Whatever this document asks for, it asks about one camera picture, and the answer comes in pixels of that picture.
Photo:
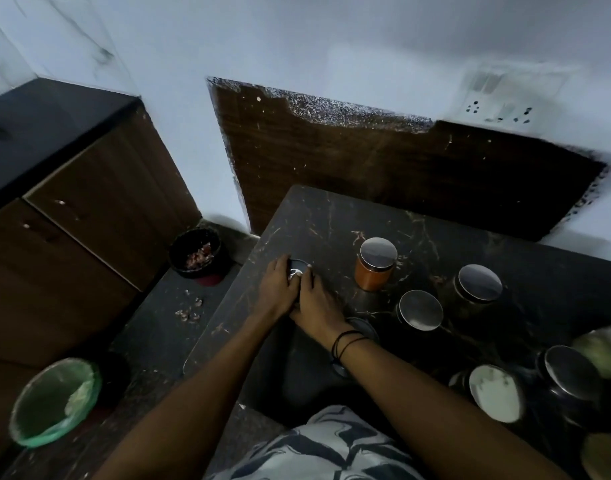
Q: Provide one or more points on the person's left hand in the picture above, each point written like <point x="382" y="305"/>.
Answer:
<point x="277" y="293"/>

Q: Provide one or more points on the person's right hand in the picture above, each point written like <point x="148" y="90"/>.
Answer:
<point x="318" y="310"/>

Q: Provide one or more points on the person's left fingers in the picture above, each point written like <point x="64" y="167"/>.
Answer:
<point x="284" y="268"/>

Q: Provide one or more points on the person's right fingers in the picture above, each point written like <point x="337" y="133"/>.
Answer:
<point x="306" y="279"/>

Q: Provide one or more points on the small dark jar steel lid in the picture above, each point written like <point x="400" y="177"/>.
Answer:
<point x="298" y="269"/>

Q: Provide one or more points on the person's left forearm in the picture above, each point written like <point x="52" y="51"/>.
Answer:
<point x="200" y="394"/>

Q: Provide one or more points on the person's right forearm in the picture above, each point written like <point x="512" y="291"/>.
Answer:
<point x="435" y="409"/>

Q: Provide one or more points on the black wrist band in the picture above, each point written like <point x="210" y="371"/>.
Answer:
<point x="343" y="336"/>
<point x="352" y="341"/>

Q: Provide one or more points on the orange jar steel lid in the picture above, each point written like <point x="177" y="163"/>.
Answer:
<point x="374" y="267"/>

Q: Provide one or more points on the dark glass jar steel lid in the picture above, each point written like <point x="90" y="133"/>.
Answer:
<point x="419" y="310"/>
<point x="495" y="393"/>
<point x="366" y="328"/>
<point x="571" y="375"/>
<point x="478" y="285"/>

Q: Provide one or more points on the black bin with peels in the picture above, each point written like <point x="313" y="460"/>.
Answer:
<point x="198" y="255"/>

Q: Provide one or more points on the scattered peel scraps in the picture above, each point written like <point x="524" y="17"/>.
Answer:
<point x="190" y="309"/>

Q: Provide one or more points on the dark brown wooden board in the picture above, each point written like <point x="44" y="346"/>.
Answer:
<point x="385" y="169"/>

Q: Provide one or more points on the blue white patterned shirt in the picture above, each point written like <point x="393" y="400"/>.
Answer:
<point x="325" y="447"/>

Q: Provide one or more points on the brown wooden cabinet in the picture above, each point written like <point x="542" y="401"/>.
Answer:
<point x="80" y="229"/>

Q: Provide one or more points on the bin with green liner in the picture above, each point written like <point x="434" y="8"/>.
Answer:
<point x="55" y="400"/>

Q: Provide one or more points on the green-filled jar steel lid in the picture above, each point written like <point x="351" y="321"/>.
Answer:
<point x="601" y="348"/>

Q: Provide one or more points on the yellowish-filled glass jar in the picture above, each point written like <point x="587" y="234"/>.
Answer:
<point x="604" y="455"/>

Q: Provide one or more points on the white wall socket panel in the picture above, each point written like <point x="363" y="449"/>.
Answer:
<point x="510" y="94"/>

